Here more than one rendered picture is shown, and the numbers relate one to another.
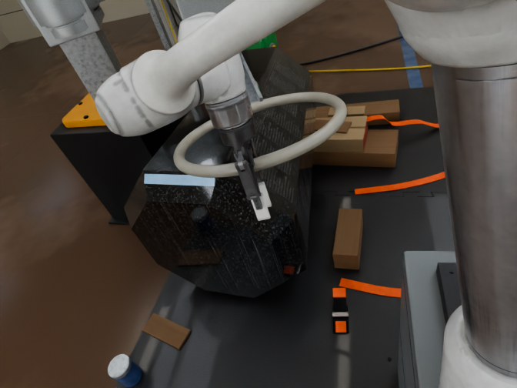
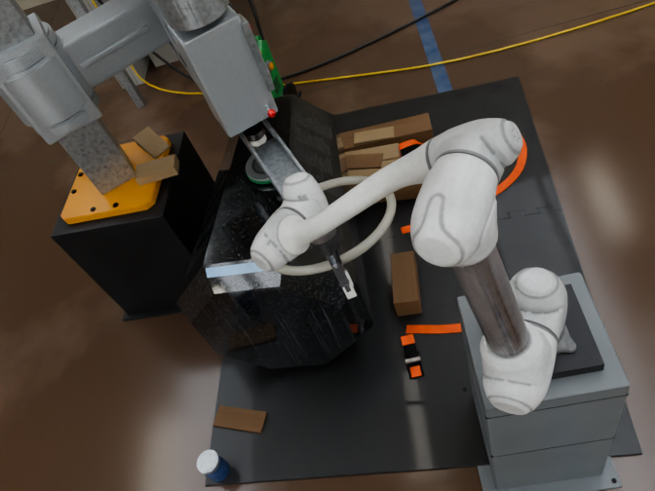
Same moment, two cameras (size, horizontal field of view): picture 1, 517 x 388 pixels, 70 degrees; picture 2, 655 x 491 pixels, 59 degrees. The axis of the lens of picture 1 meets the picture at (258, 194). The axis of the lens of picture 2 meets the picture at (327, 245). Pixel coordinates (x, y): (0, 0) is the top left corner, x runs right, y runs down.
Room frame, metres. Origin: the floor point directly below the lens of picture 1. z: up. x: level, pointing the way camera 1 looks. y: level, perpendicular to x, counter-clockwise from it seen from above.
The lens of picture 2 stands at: (-0.43, 0.19, 2.44)
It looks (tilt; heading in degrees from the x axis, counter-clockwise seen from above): 49 degrees down; 351
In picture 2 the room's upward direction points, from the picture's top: 23 degrees counter-clockwise
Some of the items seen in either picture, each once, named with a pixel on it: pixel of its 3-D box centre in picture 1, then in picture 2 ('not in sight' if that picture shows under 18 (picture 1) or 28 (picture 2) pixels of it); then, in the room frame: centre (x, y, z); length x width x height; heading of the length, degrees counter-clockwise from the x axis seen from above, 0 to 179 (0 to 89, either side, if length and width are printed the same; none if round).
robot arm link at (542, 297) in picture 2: not in sight; (535, 304); (0.25, -0.40, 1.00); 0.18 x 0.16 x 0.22; 129
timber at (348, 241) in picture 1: (348, 238); (405, 283); (1.15, -0.37, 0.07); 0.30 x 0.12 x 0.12; 152
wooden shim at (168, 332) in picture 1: (165, 330); (240, 419); (1.01, 0.65, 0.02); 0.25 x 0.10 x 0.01; 49
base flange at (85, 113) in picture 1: (116, 98); (117, 177); (2.11, 0.60, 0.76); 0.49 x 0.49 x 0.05; 62
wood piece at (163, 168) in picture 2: not in sight; (157, 169); (1.94, 0.40, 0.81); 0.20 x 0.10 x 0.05; 70
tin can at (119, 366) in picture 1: (125, 370); (212, 466); (0.84, 0.83, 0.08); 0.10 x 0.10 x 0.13
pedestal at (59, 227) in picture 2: (146, 151); (155, 227); (2.11, 0.60, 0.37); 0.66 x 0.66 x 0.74; 62
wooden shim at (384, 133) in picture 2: (346, 111); (373, 135); (2.16, -0.78, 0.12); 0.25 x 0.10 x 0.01; 60
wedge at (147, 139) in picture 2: not in sight; (151, 142); (2.18, 0.37, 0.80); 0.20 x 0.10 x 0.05; 15
